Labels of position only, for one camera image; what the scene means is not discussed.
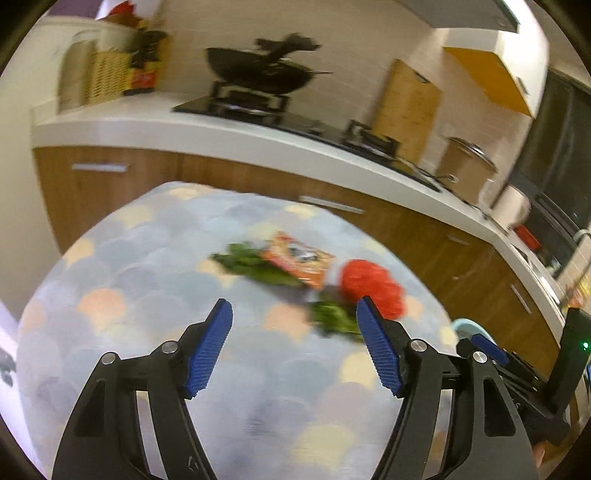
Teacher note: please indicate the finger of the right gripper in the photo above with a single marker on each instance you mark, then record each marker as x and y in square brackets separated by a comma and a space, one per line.
[490, 348]

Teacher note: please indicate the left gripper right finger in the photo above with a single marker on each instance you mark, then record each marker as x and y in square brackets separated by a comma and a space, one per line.
[484, 436]

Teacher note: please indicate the red plastic bag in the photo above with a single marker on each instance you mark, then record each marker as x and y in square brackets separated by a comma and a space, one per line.
[360, 278]

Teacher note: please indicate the green vegetable scraps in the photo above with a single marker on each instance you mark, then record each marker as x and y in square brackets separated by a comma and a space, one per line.
[328, 311]

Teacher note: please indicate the orange snack packet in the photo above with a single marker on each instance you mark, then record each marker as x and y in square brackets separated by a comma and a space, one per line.
[305, 263]

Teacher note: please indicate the light blue perforated trash basket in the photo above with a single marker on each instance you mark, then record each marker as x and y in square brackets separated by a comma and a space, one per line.
[466, 329]

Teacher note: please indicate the dark kitchen window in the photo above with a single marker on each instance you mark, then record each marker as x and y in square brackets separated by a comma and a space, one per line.
[553, 170]

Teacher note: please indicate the wooden base cabinets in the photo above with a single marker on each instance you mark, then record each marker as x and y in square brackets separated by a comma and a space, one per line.
[472, 269]

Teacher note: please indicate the red container on counter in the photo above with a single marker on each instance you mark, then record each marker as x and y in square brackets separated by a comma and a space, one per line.
[527, 238]

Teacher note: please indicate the white electric kettle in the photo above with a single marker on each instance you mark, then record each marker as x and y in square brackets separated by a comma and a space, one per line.
[511, 208]

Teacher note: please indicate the brown rice cooker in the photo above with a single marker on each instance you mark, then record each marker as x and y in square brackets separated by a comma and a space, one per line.
[465, 170]

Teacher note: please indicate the wooden cutting board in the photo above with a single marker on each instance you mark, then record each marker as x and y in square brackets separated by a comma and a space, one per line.
[407, 110]

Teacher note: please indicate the black wok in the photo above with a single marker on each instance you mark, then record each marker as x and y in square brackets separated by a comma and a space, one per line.
[267, 69]

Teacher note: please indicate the black gas stove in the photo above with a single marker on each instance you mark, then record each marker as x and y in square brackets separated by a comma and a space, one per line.
[271, 111]

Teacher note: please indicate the yellow perforated basket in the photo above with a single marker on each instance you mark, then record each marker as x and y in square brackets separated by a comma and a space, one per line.
[108, 76]

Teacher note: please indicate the grey cylindrical canister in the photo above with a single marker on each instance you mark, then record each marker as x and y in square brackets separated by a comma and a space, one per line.
[74, 74]

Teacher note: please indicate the dark sauce bottles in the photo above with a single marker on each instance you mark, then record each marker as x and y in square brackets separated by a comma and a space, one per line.
[145, 62]

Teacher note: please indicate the yellow wall cabinet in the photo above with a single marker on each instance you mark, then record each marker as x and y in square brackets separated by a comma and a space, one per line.
[510, 68]

